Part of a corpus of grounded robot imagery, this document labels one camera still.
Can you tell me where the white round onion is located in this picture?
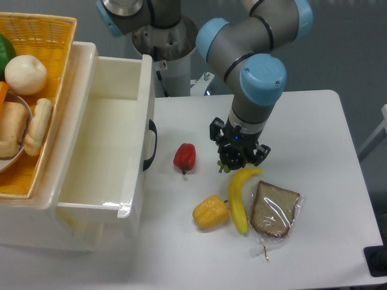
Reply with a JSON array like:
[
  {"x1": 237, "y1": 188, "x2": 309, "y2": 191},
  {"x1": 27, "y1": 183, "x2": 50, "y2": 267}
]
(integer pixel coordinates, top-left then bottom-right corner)
[{"x1": 4, "y1": 55, "x2": 48, "y2": 95}]

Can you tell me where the white drawer cabinet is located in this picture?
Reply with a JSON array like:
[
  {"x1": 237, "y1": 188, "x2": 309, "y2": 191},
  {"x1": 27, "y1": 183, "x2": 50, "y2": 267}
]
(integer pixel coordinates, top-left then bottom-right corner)
[{"x1": 1, "y1": 42, "x2": 140, "y2": 251}]

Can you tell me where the white frame at right edge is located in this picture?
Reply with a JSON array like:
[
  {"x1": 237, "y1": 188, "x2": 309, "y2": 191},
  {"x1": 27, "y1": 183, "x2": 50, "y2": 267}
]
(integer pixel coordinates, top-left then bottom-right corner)
[{"x1": 357, "y1": 105, "x2": 386, "y2": 163}]

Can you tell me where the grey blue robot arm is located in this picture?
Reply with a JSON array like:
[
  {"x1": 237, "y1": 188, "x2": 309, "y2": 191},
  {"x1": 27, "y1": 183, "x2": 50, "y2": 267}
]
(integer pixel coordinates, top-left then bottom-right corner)
[{"x1": 96, "y1": 1, "x2": 313, "y2": 172}]

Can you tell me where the beige bone-shaped biscuit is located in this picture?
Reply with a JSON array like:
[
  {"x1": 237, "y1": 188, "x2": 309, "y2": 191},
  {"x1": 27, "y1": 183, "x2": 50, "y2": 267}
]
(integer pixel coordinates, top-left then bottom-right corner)
[{"x1": 24, "y1": 98, "x2": 53, "y2": 156}]

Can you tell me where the yellow woven basket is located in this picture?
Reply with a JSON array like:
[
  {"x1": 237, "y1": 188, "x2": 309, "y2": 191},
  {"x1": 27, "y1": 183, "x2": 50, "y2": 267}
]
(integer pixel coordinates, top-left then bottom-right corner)
[{"x1": 0, "y1": 12, "x2": 77, "y2": 199}]

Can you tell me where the yellow bell pepper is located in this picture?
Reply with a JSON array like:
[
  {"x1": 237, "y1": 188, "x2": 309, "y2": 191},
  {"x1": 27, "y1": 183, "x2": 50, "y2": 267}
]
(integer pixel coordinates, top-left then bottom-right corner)
[{"x1": 192, "y1": 195, "x2": 230, "y2": 230}]

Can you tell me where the black device at table edge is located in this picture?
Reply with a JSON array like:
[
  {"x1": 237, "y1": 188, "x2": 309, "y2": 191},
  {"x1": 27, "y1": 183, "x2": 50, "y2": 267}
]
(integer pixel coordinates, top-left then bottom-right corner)
[{"x1": 363, "y1": 245, "x2": 386, "y2": 277}]

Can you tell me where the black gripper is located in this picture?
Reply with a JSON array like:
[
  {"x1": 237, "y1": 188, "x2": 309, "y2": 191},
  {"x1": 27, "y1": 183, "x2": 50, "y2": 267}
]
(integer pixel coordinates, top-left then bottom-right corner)
[{"x1": 209, "y1": 117, "x2": 271, "y2": 170}]

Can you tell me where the bread slice in plastic wrap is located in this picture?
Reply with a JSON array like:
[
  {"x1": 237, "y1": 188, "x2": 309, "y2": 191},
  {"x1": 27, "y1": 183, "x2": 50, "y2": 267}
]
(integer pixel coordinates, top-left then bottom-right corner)
[{"x1": 247, "y1": 180, "x2": 304, "y2": 262}]

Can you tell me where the green pepper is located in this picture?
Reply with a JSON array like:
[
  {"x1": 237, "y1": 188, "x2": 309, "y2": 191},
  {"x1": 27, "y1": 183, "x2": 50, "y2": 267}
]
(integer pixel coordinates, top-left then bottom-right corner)
[{"x1": 0, "y1": 34, "x2": 16, "y2": 81}]

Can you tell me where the open upper white drawer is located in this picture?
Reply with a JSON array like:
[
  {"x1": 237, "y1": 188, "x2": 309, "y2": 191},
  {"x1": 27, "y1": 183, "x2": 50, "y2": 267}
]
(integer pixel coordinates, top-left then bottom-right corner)
[{"x1": 57, "y1": 56, "x2": 156, "y2": 222}]

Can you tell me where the yellow banana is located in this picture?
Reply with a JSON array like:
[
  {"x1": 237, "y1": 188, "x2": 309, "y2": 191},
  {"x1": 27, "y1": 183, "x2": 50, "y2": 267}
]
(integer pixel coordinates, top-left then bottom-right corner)
[{"x1": 227, "y1": 168, "x2": 262, "y2": 235}]

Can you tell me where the red bell pepper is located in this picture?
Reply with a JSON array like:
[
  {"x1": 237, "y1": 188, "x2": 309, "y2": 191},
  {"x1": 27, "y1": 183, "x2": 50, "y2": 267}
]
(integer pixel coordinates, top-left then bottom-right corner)
[{"x1": 173, "y1": 143, "x2": 196, "y2": 175}]

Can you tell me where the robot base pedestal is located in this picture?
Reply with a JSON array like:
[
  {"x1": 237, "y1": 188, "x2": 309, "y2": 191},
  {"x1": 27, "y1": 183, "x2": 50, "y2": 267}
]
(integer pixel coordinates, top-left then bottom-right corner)
[{"x1": 132, "y1": 16, "x2": 198, "y2": 97}]

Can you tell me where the beige bread loaf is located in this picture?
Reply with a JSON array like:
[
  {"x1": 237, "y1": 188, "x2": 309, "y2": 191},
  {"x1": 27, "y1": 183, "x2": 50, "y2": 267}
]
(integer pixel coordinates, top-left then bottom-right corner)
[{"x1": 1, "y1": 101, "x2": 28, "y2": 158}]

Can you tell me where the orange vegetable piece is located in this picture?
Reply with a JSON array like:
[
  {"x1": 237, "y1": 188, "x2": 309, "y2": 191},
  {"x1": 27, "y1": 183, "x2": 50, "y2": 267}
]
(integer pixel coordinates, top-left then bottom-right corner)
[{"x1": 0, "y1": 81, "x2": 9, "y2": 114}]

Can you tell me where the brown round bowl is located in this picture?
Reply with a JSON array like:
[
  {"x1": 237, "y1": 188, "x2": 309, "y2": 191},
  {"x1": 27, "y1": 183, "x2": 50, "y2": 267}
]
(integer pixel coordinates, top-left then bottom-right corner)
[{"x1": 1, "y1": 92, "x2": 32, "y2": 172}]

